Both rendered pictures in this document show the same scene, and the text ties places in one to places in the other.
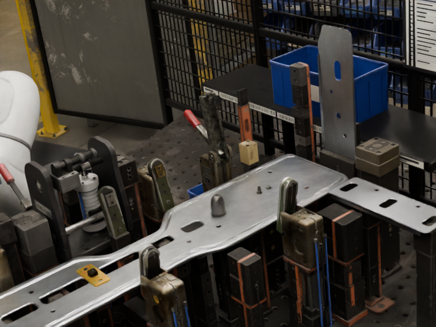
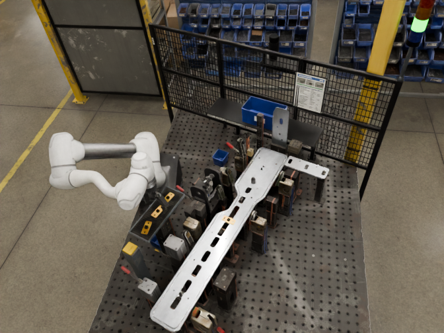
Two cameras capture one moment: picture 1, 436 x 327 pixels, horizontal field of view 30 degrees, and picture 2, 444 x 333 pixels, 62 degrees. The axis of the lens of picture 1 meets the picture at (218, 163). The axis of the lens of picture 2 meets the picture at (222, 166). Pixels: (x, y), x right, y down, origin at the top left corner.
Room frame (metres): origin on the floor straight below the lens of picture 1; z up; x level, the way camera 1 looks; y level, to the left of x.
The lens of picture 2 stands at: (0.26, 0.73, 2.90)
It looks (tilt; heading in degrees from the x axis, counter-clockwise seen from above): 48 degrees down; 340
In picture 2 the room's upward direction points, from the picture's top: 6 degrees counter-clockwise
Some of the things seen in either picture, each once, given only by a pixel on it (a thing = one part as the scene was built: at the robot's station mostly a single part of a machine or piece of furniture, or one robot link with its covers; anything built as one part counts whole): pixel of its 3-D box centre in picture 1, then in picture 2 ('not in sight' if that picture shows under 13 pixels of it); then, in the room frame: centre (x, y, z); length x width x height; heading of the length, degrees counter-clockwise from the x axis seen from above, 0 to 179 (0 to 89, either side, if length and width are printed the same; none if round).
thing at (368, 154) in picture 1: (379, 209); (293, 160); (1.77, -0.39, 0.88); 0.08 x 0.08 x 0.36; 36
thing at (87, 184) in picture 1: (89, 244); (209, 201); (1.67, 0.33, 0.94); 0.18 x 0.13 x 0.49; 126
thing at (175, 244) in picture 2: not in sight; (179, 259); (1.39, 0.65, 0.90); 0.13 x 0.10 x 0.41; 36
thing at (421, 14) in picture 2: not in sight; (423, 11); (1.53, -0.91, 1.96); 0.07 x 0.07 x 0.06
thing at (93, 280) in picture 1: (92, 273); (228, 219); (1.44, 0.29, 1.01); 0.08 x 0.04 x 0.01; 35
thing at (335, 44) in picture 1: (336, 93); (279, 127); (1.86, -0.31, 1.17); 0.12 x 0.01 x 0.34; 36
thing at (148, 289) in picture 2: not in sight; (154, 298); (1.23, 0.86, 0.88); 0.11 x 0.10 x 0.36; 36
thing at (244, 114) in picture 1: (250, 176); (248, 157); (1.90, -0.08, 0.95); 0.03 x 0.01 x 0.50; 126
